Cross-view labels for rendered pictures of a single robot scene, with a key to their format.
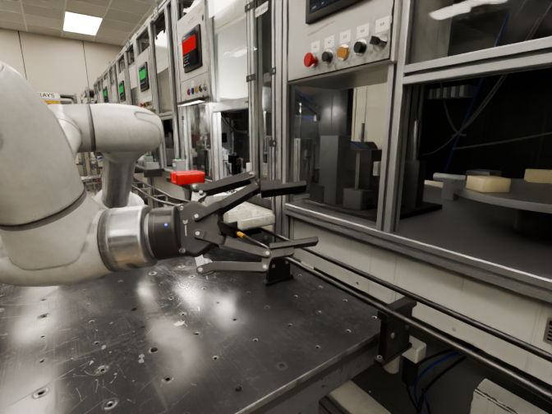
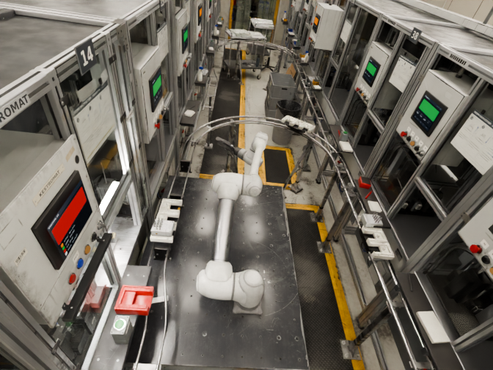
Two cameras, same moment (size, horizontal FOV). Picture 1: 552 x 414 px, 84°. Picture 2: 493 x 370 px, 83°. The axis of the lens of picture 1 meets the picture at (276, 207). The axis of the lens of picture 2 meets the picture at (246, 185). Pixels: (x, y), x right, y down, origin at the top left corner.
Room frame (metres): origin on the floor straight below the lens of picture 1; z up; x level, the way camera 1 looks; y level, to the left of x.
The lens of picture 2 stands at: (2.06, 1.21, 2.36)
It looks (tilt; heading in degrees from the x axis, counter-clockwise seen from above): 41 degrees down; 209
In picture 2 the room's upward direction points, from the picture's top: 10 degrees clockwise
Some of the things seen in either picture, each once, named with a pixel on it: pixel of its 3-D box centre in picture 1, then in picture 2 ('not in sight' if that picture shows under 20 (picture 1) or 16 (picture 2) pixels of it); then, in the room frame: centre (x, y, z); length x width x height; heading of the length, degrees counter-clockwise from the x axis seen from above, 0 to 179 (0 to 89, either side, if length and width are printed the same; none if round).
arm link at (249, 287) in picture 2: not in sight; (249, 286); (1.26, 0.89, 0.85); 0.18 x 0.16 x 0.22; 124
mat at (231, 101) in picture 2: not in sight; (231, 89); (-2.53, -2.10, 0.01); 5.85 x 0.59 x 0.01; 35
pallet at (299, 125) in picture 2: not in sight; (297, 125); (-0.73, 0.18, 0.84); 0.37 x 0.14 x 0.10; 93
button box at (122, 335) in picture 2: (181, 168); (119, 329); (1.88, 0.58, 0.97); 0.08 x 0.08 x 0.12; 35
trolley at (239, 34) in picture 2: not in sight; (244, 53); (-3.42, -2.48, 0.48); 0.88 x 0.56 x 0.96; 143
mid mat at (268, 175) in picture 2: not in sight; (276, 165); (-0.97, -0.05, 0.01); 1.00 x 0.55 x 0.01; 35
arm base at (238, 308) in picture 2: not in sight; (247, 294); (1.24, 0.89, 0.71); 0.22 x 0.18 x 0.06; 35
